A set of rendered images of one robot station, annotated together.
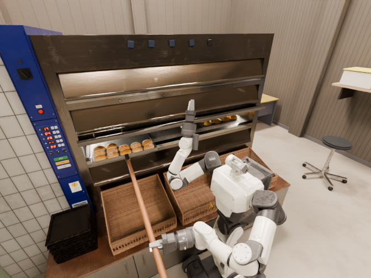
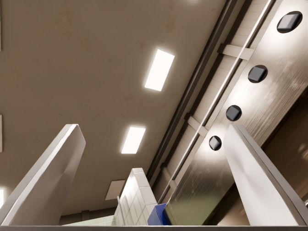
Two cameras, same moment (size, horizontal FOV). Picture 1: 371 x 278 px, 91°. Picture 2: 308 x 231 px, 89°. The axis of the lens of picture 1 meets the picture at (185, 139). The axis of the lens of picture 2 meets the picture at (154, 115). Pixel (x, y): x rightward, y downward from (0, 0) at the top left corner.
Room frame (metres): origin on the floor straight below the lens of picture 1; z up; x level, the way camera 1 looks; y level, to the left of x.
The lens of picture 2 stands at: (1.04, -0.11, 1.67)
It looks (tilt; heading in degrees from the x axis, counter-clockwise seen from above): 51 degrees up; 62
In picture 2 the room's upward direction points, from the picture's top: 38 degrees counter-clockwise
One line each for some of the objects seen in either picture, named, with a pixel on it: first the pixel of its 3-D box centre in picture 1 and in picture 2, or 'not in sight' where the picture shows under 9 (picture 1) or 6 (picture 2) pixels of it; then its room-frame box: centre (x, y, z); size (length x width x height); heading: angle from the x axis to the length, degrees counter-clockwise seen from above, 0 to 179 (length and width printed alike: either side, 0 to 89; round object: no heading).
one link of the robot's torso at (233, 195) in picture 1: (239, 189); not in sight; (0.82, -0.33, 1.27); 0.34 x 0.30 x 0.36; 32
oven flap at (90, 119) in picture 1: (183, 104); not in sight; (1.62, 0.02, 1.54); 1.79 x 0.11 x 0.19; 115
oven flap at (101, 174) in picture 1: (184, 151); not in sight; (1.62, 0.02, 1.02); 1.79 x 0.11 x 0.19; 115
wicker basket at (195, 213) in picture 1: (196, 188); not in sight; (1.39, -0.11, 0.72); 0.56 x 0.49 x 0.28; 116
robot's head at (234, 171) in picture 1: (236, 165); not in sight; (0.79, -0.27, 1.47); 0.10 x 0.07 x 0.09; 32
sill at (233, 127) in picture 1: (183, 139); not in sight; (1.64, 0.03, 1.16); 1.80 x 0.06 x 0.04; 115
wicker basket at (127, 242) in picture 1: (138, 209); not in sight; (1.14, 0.43, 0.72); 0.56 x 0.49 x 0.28; 116
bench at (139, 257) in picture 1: (186, 222); not in sight; (1.32, 0.00, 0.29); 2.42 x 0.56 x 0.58; 115
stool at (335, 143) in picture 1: (326, 159); not in sight; (2.39, -2.26, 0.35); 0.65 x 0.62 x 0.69; 114
